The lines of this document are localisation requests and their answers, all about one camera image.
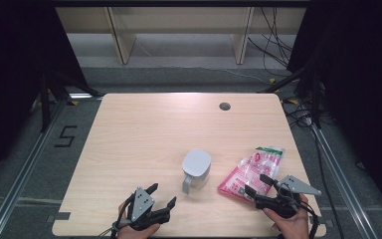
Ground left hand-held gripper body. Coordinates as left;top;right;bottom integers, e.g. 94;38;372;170
124;186;172;232

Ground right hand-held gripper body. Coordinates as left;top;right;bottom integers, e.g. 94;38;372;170
254;174;322;219

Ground pink and clear plastic bag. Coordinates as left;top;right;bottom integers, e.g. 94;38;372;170
217;145;286;203

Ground white lidded container with handle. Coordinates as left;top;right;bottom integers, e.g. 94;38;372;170
181;148;213;195

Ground person's left hand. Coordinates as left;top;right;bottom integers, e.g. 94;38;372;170
117;202;162;239

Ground person's right hand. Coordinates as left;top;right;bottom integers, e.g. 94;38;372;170
263;194;311;239

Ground black metal stand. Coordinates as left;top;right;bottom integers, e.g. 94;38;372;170
257;63;322;128
39;69;103;133

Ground black curtain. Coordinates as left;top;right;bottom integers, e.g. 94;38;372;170
286;0;382;213
0;0;91;187

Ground beige wooden desk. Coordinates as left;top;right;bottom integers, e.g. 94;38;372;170
55;6;307;66

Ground left hand-held gripper cable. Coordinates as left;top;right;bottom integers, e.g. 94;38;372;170
97;193;135;239

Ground hand-held gripper cable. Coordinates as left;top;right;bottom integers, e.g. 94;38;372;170
97;193;135;239
297;198;321;239

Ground black table bracket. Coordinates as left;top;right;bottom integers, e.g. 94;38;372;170
308;215;334;228
46;211;72;223

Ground right hand-held gripper cable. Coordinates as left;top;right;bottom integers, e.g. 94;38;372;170
297;198;321;239

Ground aluminium floor rail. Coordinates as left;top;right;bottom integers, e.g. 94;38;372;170
0;93;94;239
311;125;381;239

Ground black floor cables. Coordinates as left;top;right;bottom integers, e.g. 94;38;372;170
284;96;316;129

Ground hanging black cables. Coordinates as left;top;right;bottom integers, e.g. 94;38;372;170
247;6;294;78

